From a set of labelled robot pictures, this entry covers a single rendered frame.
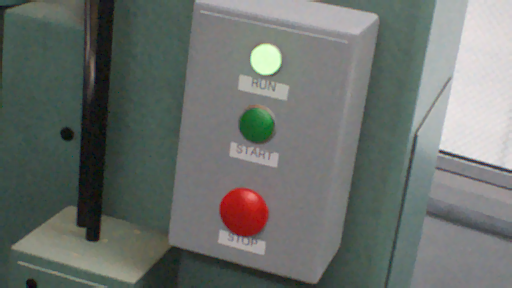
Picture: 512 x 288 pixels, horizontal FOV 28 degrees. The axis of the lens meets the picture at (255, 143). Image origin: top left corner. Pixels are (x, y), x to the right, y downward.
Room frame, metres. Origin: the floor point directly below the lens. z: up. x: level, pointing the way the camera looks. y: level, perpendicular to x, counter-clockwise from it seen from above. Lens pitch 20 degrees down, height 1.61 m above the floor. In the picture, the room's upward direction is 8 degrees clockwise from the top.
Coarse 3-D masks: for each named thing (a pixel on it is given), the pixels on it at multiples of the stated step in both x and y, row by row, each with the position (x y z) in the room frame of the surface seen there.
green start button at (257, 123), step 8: (256, 104) 0.56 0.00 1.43; (248, 112) 0.55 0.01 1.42; (256, 112) 0.55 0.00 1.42; (264, 112) 0.55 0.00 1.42; (272, 112) 0.56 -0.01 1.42; (240, 120) 0.56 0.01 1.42; (248, 120) 0.55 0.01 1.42; (256, 120) 0.55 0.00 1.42; (264, 120) 0.55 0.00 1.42; (272, 120) 0.55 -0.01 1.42; (240, 128) 0.56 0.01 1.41; (248, 128) 0.55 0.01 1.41; (256, 128) 0.55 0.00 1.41; (264, 128) 0.55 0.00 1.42; (272, 128) 0.55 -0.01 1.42; (248, 136) 0.55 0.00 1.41; (256, 136) 0.55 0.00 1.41; (264, 136) 0.55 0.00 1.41; (272, 136) 0.55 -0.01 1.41; (256, 144) 0.56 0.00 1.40
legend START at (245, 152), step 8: (232, 144) 0.56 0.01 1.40; (232, 152) 0.56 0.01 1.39; (240, 152) 0.56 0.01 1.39; (248, 152) 0.56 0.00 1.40; (256, 152) 0.56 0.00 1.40; (264, 152) 0.56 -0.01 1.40; (272, 152) 0.55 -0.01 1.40; (248, 160) 0.56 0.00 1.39; (256, 160) 0.56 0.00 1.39; (264, 160) 0.56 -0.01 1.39; (272, 160) 0.55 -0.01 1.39
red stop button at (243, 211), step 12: (228, 192) 0.56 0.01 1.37; (240, 192) 0.55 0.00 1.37; (252, 192) 0.55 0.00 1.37; (228, 204) 0.55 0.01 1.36; (240, 204) 0.55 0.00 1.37; (252, 204) 0.55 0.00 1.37; (264, 204) 0.55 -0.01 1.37; (228, 216) 0.55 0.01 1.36; (240, 216) 0.55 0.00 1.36; (252, 216) 0.55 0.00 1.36; (264, 216) 0.55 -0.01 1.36; (228, 228) 0.55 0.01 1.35; (240, 228) 0.55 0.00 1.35; (252, 228) 0.55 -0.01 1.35
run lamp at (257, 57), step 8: (256, 48) 0.56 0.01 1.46; (264, 48) 0.55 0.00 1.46; (272, 48) 0.55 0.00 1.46; (256, 56) 0.55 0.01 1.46; (264, 56) 0.55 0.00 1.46; (272, 56) 0.55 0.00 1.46; (280, 56) 0.55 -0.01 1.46; (256, 64) 0.55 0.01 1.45; (264, 64) 0.55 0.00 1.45; (272, 64) 0.55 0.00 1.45; (280, 64) 0.55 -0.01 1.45; (264, 72) 0.55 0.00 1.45; (272, 72) 0.55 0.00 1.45
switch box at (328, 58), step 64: (256, 0) 0.59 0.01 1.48; (192, 64) 0.57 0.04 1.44; (320, 64) 0.55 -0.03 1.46; (192, 128) 0.57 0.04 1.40; (320, 128) 0.55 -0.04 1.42; (192, 192) 0.57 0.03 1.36; (256, 192) 0.56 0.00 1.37; (320, 192) 0.55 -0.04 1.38; (256, 256) 0.56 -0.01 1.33; (320, 256) 0.55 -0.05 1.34
